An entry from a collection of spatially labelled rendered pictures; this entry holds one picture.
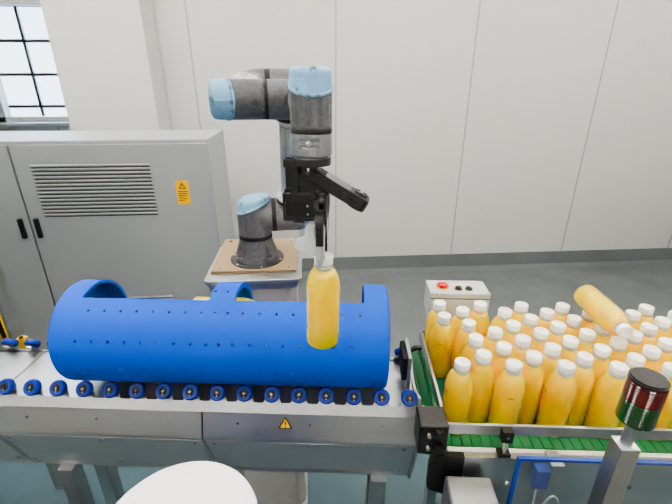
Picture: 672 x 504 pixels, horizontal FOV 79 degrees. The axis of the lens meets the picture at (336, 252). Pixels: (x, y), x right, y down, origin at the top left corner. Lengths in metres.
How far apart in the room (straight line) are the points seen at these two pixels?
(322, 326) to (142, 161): 1.93
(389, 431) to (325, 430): 0.18
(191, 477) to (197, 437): 0.36
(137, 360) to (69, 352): 0.18
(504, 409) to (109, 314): 1.04
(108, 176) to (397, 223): 2.48
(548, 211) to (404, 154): 1.57
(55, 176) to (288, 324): 2.04
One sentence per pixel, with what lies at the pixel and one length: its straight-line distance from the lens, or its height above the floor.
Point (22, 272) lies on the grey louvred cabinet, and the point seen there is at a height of 0.66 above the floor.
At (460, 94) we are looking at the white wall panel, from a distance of 3.92.
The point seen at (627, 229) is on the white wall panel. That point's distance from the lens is 5.08.
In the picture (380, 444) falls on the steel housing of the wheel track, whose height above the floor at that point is 0.83.
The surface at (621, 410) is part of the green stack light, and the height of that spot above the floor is 1.18.
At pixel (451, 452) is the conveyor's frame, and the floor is 0.90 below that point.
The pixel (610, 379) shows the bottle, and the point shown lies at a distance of 1.25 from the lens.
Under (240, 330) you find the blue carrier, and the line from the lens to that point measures 1.07.
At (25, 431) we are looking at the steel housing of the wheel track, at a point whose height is 0.84.
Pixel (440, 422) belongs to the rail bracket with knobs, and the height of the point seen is 1.00.
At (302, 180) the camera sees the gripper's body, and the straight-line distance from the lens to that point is 0.78.
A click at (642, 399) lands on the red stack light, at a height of 1.23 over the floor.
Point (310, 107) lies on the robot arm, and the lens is 0.73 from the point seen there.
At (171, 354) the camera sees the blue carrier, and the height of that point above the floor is 1.11.
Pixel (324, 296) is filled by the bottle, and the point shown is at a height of 1.35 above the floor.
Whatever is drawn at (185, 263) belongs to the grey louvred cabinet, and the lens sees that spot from 2.75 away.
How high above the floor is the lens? 1.75
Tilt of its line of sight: 23 degrees down
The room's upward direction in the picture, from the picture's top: straight up
